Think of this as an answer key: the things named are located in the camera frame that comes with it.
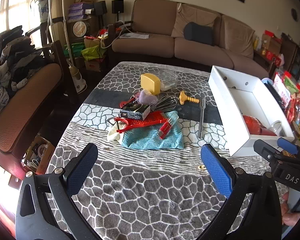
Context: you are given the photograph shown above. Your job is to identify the brown sofa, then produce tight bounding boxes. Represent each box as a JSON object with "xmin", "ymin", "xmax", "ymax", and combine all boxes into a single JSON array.
[{"xmin": 107, "ymin": 0, "xmax": 269, "ymax": 79}]

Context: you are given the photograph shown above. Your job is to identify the red plastic peeler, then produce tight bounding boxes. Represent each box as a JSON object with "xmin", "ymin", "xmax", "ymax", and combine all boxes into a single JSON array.
[{"xmin": 114, "ymin": 119, "xmax": 134, "ymax": 133}]

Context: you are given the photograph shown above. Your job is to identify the person's right hand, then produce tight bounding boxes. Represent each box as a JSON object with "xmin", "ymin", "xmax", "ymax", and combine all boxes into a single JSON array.
[{"xmin": 281, "ymin": 192, "xmax": 300, "ymax": 228}]

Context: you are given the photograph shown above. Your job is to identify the green plastic bag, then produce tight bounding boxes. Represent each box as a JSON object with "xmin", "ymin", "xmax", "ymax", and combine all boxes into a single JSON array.
[{"xmin": 81, "ymin": 47, "xmax": 108, "ymax": 61}]

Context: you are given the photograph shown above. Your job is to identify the red snack packages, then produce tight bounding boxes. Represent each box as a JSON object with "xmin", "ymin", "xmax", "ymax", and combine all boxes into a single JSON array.
[{"xmin": 272, "ymin": 71, "xmax": 300, "ymax": 120}]

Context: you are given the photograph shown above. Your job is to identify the grey stone-pattern blanket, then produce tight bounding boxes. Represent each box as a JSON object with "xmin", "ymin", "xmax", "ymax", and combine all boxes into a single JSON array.
[{"xmin": 46, "ymin": 61, "xmax": 290, "ymax": 240}]

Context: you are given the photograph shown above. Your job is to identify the beige sofa pillow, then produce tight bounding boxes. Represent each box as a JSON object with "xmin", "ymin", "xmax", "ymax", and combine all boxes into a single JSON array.
[
  {"xmin": 221, "ymin": 16, "xmax": 255, "ymax": 57},
  {"xmin": 171, "ymin": 3, "xmax": 222, "ymax": 39}
]

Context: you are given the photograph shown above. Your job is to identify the white garment steamer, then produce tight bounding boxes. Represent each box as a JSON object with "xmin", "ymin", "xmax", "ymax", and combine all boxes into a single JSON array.
[{"xmin": 47, "ymin": 0, "xmax": 87, "ymax": 94}]

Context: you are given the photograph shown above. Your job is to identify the black cardboard box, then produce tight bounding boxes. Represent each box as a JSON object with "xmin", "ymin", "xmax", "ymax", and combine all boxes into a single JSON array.
[{"xmin": 119, "ymin": 104, "xmax": 151, "ymax": 120}]

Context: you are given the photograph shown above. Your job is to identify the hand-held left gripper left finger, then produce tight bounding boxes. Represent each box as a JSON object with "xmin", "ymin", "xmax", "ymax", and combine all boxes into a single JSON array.
[{"xmin": 15, "ymin": 143, "xmax": 103, "ymax": 240}]

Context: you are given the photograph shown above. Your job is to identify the potted plant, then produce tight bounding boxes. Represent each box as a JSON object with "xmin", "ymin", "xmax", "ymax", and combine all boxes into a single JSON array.
[{"xmin": 21, "ymin": 0, "xmax": 50, "ymax": 23}]

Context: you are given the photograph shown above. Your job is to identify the red and clear plastic tool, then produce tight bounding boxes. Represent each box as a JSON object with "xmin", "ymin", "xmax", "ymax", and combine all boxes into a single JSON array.
[{"xmin": 158, "ymin": 111, "xmax": 178, "ymax": 139}]

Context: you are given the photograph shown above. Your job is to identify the red plastic grater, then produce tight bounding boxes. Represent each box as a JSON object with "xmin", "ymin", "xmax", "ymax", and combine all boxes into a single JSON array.
[{"xmin": 114, "ymin": 111, "xmax": 169, "ymax": 128}]

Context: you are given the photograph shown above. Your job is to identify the red round object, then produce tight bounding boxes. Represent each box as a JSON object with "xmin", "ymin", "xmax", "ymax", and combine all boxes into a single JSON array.
[{"xmin": 242, "ymin": 115, "xmax": 278, "ymax": 137}]

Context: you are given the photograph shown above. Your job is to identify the yellow corn-handle tool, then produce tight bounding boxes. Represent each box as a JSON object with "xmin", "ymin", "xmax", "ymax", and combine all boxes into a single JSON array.
[{"xmin": 179, "ymin": 91, "xmax": 200, "ymax": 105}]

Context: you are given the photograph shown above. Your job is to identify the white papers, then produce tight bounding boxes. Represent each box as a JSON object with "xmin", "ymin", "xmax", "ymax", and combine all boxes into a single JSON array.
[{"xmin": 119, "ymin": 32, "xmax": 150, "ymax": 40}]

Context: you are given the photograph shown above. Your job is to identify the yellow wedge-shaped plastic box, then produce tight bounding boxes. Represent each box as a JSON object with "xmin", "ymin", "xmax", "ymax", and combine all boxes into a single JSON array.
[{"xmin": 140, "ymin": 73, "xmax": 161, "ymax": 95}]

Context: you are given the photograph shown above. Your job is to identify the cardboard box with clutter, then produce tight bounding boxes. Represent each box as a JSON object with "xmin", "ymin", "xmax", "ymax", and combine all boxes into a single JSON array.
[{"xmin": 21, "ymin": 135, "xmax": 57, "ymax": 175}]

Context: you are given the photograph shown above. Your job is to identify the purple plastic bag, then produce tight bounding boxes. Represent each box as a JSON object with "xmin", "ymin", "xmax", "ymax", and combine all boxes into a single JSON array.
[{"xmin": 134, "ymin": 90, "xmax": 159, "ymax": 105}]

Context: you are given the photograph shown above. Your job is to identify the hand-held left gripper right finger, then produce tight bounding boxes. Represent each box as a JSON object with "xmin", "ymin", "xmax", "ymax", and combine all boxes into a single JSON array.
[{"xmin": 197, "ymin": 144, "xmax": 283, "ymax": 240}]

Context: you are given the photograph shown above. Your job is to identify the white cardboard box container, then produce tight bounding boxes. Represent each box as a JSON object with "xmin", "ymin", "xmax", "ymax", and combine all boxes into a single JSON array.
[{"xmin": 208, "ymin": 65, "xmax": 295, "ymax": 157}]

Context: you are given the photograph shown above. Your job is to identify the pile of clothes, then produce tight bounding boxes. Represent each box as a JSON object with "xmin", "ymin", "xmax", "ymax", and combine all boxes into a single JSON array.
[{"xmin": 0, "ymin": 26, "xmax": 44, "ymax": 128}]

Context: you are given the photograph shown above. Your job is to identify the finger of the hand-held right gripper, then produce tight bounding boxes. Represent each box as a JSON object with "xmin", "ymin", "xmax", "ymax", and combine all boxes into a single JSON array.
[
  {"xmin": 277, "ymin": 137, "xmax": 300, "ymax": 161},
  {"xmin": 253, "ymin": 139, "xmax": 285, "ymax": 164}
]

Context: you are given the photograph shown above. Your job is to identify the cream cloth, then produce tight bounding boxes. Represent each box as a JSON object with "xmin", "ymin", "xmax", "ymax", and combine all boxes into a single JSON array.
[{"xmin": 107, "ymin": 124, "xmax": 125, "ymax": 143}]

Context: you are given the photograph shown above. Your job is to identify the teal knitted cloth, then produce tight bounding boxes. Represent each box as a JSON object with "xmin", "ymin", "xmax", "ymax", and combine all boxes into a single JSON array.
[{"xmin": 122, "ymin": 124, "xmax": 184, "ymax": 150}]

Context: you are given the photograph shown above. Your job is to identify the dark blue cushion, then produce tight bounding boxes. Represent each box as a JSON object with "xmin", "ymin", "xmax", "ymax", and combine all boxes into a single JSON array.
[{"xmin": 184, "ymin": 22, "xmax": 215, "ymax": 46}]

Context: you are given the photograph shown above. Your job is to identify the wooden armchair brown cushion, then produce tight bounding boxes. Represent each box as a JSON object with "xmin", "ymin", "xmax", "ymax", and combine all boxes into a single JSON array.
[{"xmin": 0, "ymin": 40, "xmax": 74, "ymax": 180}]

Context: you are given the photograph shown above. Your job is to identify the black speaker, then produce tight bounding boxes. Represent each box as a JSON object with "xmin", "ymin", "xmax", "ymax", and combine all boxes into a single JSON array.
[
  {"xmin": 94, "ymin": 1, "xmax": 107, "ymax": 15},
  {"xmin": 112, "ymin": 0, "xmax": 124, "ymax": 14}
]

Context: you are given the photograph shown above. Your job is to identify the curtained window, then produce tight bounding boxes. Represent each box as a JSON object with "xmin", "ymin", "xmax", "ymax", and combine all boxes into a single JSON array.
[{"xmin": 0, "ymin": 0, "xmax": 50, "ymax": 45}]

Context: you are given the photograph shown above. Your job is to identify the clear glass jar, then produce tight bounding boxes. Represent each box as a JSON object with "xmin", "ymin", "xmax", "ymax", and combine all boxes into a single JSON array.
[{"xmin": 269, "ymin": 120, "xmax": 283, "ymax": 133}]

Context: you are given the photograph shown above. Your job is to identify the clear plastic box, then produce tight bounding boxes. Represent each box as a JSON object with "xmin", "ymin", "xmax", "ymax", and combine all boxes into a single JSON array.
[{"xmin": 157, "ymin": 69, "xmax": 178, "ymax": 92}]

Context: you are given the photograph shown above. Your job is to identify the metal wire whisk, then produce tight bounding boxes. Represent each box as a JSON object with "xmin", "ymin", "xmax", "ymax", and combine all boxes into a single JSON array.
[{"xmin": 150, "ymin": 95, "xmax": 177, "ymax": 112}]

